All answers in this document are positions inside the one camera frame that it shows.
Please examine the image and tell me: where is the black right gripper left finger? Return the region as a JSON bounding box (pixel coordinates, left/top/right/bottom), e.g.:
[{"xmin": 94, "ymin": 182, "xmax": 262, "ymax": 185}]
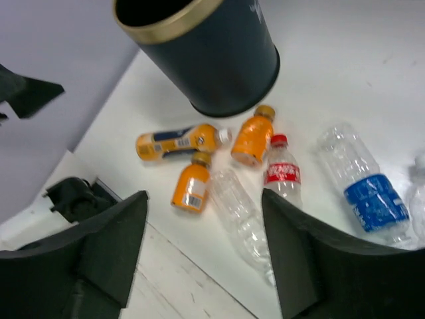
[{"xmin": 1, "ymin": 191, "xmax": 148, "ymax": 318}]

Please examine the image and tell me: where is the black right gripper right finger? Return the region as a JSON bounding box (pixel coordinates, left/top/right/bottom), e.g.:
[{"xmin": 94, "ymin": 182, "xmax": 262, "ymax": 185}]
[{"xmin": 262, "ymin": 189, "xmax": 424, "ymax": 318}]

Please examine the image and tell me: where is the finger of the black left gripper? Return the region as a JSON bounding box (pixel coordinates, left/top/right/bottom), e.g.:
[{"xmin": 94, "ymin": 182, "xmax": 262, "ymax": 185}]
[{"xmin": 1, "ymin": 65, "xmax": 64, "ymax": 119}]

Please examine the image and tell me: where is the blue label clear bottle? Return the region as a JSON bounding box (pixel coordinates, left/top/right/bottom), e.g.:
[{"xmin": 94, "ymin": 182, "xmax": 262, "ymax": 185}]
[{"xmin": 315, "ymin": 123, "xmax": 410, "ymax": 245}]

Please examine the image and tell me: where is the red label cola bottle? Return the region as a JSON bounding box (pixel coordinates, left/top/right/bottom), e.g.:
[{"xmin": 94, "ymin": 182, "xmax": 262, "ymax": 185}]
[{"xmin": 264, "ymin": 134, "xmax": 302, "ymax": 209}]

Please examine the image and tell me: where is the clear unlabelled plastic bottle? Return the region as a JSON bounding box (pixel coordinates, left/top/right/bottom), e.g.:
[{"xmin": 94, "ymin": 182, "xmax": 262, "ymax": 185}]
[{"xmin": 209, "ymin": 169, "xmax": 276, "ymax": 286}]

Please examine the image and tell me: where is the small orange bottle barcode label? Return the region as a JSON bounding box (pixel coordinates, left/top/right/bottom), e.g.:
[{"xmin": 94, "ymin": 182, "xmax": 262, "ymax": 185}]
[{"xmin": 171, "ymin": 152, "xmax": 212, "ymax": 213}]

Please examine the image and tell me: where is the clear bottle white blue cap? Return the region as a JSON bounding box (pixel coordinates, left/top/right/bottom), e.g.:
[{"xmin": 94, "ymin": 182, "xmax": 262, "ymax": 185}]
[{"xmin": 409, "ymin": 153, "xmax": 424, "ymax": 242}]

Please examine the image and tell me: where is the long orange juice bottle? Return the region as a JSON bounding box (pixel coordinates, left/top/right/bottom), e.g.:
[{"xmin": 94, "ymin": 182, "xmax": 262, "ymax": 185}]
[{"xmin": 135, "ymin": 124, "xmax": 232, "ymax": 162}]

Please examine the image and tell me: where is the black arm base clamp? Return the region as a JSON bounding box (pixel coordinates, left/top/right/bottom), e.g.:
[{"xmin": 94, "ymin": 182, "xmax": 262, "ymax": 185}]
[{"xmin": 42, "ymin": 177, "xmax": 121, "ymax": 223}]

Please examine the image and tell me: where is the dark bin with gold rim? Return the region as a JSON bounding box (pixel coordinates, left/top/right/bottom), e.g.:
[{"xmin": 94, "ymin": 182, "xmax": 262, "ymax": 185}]
[{"xmin": 113, "ymin": 1, "xmax": 280, "ymax": 118}]

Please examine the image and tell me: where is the small orange bottle gold cap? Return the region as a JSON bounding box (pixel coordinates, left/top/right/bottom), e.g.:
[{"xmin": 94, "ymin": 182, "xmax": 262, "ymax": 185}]
[{"xmin": 231, "ymin": 104, "xmax": 276, "ymax": 167}]

